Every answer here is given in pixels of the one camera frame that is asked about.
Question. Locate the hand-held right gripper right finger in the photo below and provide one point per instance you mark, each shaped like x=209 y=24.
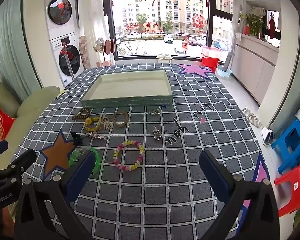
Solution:
x=211 y=170

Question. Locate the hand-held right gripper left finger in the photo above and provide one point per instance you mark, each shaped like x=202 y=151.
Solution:
x=80 y=177

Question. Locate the green translucent bangle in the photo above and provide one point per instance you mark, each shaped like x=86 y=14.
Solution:
x=75 y=155

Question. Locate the black hair clip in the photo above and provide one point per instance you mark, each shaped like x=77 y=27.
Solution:
x=76 y=138

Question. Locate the small silver heart pendant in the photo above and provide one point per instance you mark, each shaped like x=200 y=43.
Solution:
x=158 y=133

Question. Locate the silver filigree heart pendant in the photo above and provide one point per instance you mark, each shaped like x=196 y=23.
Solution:
x=153 y=111

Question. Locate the green jewelry tray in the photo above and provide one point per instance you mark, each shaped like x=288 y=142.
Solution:
x=125 y=87

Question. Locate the red patterned cushion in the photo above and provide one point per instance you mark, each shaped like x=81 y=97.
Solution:
x=0 y=122

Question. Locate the grey checked tablecloth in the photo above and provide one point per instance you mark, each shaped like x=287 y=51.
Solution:
x=165 y=180

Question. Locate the beige sofa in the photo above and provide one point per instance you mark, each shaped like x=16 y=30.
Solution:
x=27 y=105

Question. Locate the white slippers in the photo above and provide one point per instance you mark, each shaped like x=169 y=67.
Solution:
x=267 y=136

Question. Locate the striped floor cloth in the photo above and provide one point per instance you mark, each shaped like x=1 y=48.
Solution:
x=252 y=118

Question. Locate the blue plastic stool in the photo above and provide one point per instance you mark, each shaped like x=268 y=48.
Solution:
x=282 y=155

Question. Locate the red plastic stool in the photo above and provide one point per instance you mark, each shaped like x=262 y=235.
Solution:
x=290 y=190

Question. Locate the light blue basin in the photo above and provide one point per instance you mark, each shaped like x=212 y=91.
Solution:
x=225 y=72

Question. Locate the grey curtain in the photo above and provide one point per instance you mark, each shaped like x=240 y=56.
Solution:
x=12 y=45

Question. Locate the red bucket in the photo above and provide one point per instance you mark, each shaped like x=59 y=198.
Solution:
x=210 y=63

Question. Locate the white cabinet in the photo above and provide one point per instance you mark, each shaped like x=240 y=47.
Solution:
x=255 y=67

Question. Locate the pink basin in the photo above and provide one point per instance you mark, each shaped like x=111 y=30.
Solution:
x=212 y=51

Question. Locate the white shoes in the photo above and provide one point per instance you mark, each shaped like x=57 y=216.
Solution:
x=163 y=56

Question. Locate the stone pattern folded board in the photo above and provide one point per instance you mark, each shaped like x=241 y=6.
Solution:
x=84 y=52

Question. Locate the ornament display stand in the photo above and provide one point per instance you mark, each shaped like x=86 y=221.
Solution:
x=105 y=46

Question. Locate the white dryer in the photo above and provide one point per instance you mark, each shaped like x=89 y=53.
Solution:
x=61 y=10

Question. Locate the green potted plant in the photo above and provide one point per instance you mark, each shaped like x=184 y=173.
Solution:
x=253 y=23

